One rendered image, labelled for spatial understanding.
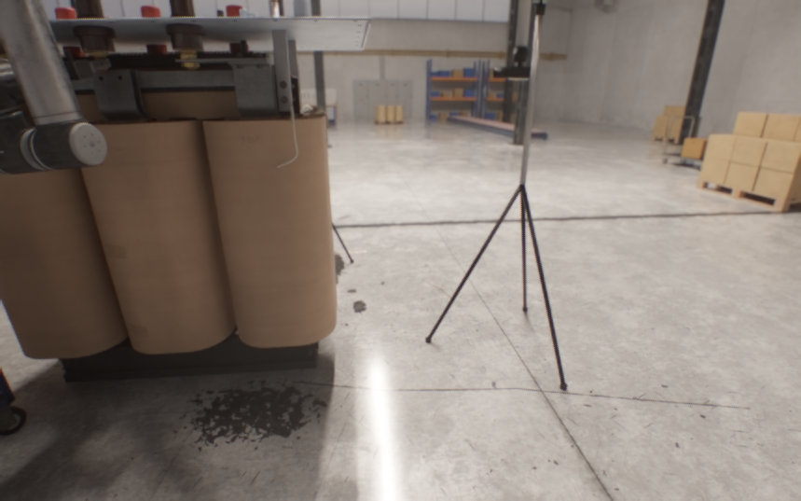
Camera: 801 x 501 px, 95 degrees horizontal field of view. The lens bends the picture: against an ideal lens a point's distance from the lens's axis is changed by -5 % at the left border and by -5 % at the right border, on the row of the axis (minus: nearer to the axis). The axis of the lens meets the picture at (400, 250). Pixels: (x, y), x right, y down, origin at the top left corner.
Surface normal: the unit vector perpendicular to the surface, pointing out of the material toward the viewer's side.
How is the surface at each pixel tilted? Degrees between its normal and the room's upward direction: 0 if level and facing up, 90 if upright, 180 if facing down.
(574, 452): 0
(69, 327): 90
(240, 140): 90
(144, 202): 90
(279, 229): 90
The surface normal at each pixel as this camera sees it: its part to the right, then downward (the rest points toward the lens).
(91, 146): 0.99, -0.04
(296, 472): 0.00, -0.93
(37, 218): 0.45, 0.33
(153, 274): 0.12, 0.37
